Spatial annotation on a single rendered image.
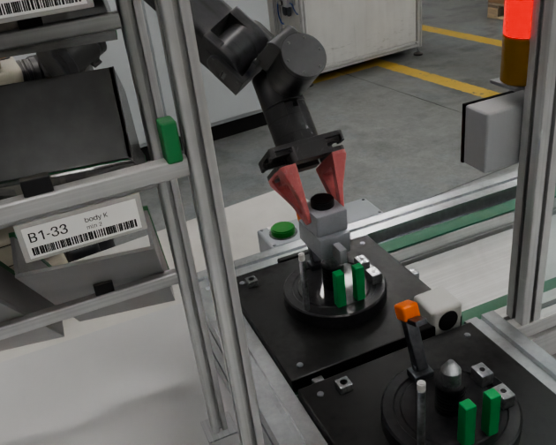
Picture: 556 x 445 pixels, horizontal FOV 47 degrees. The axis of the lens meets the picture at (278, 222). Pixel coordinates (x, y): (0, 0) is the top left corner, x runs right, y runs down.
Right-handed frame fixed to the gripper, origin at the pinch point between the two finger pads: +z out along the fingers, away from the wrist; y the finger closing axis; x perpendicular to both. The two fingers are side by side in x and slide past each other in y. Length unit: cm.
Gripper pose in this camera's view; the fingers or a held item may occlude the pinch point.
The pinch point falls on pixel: (323, 212)
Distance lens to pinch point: 81.4
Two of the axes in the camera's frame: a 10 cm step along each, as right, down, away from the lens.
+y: 9.1, -2.8, 3.0
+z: 3.3, 9.3, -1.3
